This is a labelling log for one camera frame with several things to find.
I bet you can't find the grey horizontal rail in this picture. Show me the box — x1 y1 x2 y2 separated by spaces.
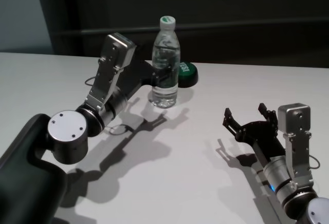
51 27 329 37

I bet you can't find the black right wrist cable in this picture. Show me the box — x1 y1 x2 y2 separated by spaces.
309 155 321 170

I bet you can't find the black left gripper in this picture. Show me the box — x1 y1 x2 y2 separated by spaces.
115 44 172 99

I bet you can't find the green black push button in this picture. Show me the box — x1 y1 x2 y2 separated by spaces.
177 61 199 88

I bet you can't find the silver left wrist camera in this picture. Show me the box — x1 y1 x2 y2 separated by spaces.
86 32 136 111

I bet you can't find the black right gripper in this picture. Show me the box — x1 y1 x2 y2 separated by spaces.
222 103 286 162

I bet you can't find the clear water bottle green label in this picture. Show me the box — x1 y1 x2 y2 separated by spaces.
148 15 180 109

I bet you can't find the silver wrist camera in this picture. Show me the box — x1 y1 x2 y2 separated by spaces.
86 32 136 111
277 102 315 183

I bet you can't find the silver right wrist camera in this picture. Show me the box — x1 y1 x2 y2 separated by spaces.
277 102 315 183

